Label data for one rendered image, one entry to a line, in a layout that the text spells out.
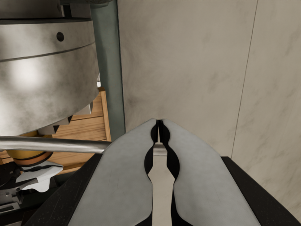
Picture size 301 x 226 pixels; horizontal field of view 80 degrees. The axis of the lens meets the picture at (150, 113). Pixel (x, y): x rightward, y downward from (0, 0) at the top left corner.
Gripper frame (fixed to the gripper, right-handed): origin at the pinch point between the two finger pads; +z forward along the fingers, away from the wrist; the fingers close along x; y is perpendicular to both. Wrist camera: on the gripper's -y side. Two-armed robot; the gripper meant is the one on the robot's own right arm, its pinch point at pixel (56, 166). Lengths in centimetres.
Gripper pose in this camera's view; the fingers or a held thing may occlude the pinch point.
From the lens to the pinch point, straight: 50.9
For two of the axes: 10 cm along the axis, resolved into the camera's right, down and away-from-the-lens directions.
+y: -0.3, 8.8, 4.7
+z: 9.4, -1.3, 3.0
